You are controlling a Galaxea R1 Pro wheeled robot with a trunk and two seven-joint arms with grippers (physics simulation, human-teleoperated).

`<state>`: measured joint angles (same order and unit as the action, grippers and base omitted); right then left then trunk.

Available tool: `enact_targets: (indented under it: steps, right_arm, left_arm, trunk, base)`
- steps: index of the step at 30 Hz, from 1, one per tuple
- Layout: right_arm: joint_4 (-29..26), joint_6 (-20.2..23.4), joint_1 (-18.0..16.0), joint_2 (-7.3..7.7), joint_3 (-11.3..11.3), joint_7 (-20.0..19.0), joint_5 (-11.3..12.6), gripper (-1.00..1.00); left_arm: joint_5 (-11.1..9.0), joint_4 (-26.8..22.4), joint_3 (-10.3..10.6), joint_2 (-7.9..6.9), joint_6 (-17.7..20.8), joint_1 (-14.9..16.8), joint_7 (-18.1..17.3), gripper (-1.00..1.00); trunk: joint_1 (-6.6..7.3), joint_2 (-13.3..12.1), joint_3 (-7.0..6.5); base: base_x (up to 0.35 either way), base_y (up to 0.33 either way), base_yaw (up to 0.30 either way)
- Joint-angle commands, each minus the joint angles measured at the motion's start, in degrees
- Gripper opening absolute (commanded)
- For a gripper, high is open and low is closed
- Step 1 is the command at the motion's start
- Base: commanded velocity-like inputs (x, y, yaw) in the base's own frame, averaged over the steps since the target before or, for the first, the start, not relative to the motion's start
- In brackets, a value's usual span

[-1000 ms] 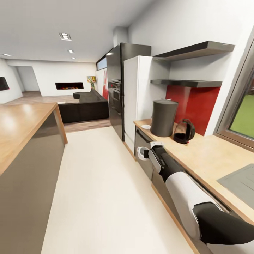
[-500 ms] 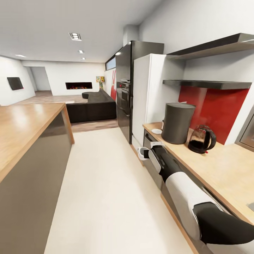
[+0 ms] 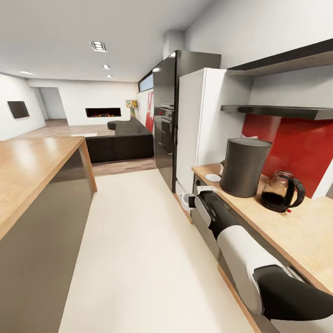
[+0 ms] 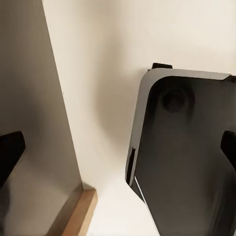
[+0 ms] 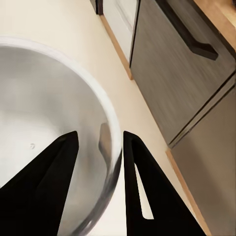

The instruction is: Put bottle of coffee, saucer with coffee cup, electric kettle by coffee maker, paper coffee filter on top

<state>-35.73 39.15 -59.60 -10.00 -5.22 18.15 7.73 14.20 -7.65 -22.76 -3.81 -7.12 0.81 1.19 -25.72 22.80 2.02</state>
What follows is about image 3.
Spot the coffee cup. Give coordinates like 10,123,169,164
179,193,195,211

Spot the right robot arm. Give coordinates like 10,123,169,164
188,185,333,333

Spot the electric kettle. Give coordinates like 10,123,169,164
260,171,305,213

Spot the saucer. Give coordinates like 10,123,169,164
205,174,221,182

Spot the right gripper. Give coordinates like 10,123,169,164
188,197,196,208

